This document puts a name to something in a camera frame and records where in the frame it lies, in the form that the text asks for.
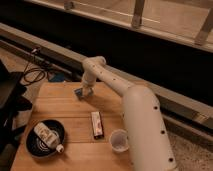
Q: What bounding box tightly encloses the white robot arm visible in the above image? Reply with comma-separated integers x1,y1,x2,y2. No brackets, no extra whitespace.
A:
77,56,179,171

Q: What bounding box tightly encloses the black and white rectangular box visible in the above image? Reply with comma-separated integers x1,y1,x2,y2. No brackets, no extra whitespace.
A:
91,112,104,139

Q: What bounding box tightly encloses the blue box on floor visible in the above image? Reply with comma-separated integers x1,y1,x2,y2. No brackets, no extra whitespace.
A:
50,73,65,82

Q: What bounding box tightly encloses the white plastic bottle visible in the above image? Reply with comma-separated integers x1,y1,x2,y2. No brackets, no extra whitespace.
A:
34,122,64,153

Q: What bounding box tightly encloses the clear plastic cup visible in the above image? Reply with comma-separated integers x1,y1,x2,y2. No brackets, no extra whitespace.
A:
109,129,129,153

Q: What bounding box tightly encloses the black chair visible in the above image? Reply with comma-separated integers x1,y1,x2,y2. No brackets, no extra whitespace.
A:
0,60,32,154

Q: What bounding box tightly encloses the black round plate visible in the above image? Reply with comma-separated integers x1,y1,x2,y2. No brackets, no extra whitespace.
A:
26,120,65,158

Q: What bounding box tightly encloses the black cable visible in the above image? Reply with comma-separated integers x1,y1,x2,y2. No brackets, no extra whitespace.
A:
20,48,54,87

